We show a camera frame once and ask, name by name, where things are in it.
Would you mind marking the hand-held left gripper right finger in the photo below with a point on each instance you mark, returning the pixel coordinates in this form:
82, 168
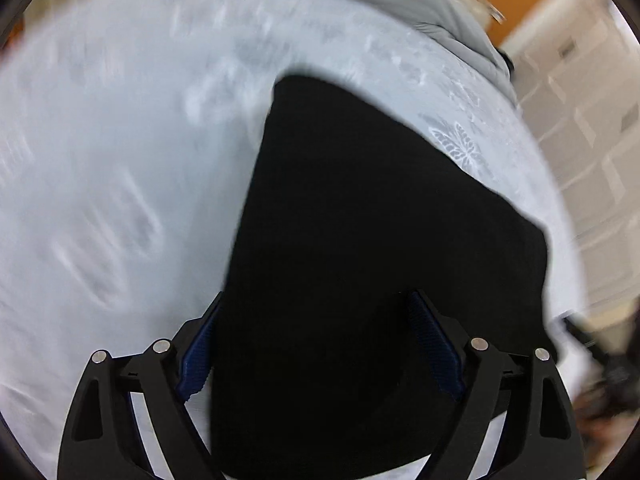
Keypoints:
440, 350

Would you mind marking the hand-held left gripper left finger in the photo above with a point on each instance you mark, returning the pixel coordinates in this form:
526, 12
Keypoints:
197, 355

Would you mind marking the black pants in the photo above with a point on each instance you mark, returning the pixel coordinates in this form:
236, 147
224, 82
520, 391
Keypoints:
350, 260

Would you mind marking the butterfly print bed sheet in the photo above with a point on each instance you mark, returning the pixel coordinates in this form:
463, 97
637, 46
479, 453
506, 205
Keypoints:
125, 160

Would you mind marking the white wardrobe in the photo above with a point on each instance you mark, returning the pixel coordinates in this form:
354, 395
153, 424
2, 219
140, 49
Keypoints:
585, 125

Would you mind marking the grey duvet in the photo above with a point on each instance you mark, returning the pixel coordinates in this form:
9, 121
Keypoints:
440, 5

